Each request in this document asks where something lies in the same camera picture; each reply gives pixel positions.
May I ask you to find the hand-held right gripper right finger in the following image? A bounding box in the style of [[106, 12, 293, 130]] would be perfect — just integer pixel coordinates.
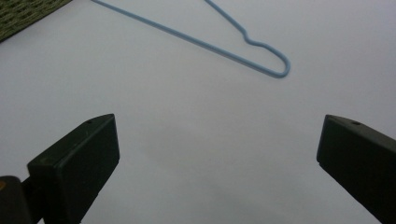
[[316, 114, 396, 224]]

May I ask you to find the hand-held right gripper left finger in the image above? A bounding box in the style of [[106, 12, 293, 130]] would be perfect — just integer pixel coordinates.
[[26, 113, 120, 224]]

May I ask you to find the light blue wire clothes hanger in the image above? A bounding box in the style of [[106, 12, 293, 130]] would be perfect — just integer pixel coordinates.
[[91, 0, 291, 79]]

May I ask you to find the green woven mat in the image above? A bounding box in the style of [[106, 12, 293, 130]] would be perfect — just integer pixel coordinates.
[[0, 0, 73, 44]]

